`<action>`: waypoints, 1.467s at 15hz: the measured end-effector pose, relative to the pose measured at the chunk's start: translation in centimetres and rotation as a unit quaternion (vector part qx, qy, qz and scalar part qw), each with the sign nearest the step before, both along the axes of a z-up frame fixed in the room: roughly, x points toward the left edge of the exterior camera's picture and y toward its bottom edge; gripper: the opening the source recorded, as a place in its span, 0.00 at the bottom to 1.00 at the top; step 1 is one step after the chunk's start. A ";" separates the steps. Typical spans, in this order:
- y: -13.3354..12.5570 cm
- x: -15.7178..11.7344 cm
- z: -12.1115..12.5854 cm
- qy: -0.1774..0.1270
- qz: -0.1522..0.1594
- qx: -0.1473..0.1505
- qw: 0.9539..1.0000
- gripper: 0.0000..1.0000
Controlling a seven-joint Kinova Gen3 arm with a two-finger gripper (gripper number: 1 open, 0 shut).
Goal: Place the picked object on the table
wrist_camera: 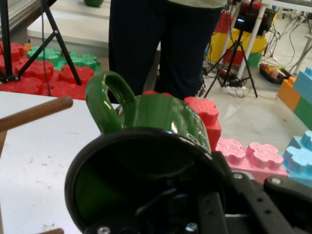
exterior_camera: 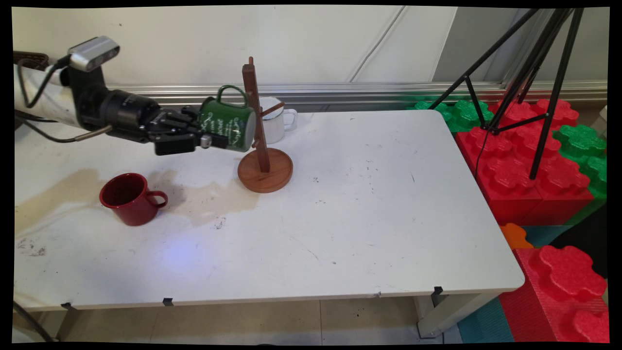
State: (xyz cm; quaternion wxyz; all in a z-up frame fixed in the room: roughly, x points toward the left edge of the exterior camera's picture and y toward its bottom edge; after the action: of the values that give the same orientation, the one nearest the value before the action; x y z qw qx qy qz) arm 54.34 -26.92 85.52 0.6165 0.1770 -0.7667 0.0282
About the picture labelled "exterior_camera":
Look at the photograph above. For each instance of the orange foam piece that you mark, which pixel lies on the orange foam piece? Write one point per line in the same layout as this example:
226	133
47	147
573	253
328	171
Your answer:
514	236

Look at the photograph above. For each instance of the flat green foam block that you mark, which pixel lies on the flat green foam block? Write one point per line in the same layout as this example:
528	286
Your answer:
464	114

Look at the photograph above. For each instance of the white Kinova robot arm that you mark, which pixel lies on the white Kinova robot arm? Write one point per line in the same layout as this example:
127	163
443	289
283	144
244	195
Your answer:
41	102

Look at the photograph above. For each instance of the black table edge clip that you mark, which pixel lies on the black table edge clip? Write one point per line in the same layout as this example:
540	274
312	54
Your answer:
168	302
69	306
438	290

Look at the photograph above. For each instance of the red enamel mug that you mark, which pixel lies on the red enamel mug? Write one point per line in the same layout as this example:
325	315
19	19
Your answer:
131	204

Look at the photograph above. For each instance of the black tripod stand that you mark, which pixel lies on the black tripod stand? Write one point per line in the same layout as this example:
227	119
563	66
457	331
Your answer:
546	97

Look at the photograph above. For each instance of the large red foam block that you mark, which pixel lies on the large red foam block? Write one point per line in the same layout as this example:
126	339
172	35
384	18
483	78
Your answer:
515	180

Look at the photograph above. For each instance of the red foam block ridged side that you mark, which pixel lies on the red foam block ridged side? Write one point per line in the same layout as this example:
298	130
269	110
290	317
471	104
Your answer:
563	287

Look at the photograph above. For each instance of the teal foam mat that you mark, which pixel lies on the teal foam mat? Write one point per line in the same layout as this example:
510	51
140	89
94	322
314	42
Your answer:
483	323

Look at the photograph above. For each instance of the dark brown wicker basket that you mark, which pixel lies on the dark brown wicker basket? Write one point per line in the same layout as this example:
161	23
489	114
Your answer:
29	58

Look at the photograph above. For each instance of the brown wooden mug tree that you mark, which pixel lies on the brown wooden mug tree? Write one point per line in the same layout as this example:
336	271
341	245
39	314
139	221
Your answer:
265	172

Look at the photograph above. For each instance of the tall green foam block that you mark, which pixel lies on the tall green foam block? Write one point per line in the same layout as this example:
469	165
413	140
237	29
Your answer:
583	143

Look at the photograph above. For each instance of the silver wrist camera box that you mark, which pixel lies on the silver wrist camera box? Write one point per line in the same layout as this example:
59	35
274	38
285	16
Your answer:
95	52

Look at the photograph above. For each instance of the white table leg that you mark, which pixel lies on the white table leg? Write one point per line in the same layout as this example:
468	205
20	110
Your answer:
447	316

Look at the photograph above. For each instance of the green enamel mug white lettering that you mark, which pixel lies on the green enamel mug white lettering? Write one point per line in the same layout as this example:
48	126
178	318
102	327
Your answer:
231	124

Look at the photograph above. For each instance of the aluminium window rail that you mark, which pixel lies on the aluminium window rail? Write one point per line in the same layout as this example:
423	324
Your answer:
340	92

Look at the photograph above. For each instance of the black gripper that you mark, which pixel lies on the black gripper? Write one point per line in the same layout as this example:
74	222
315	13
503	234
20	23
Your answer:
126	114

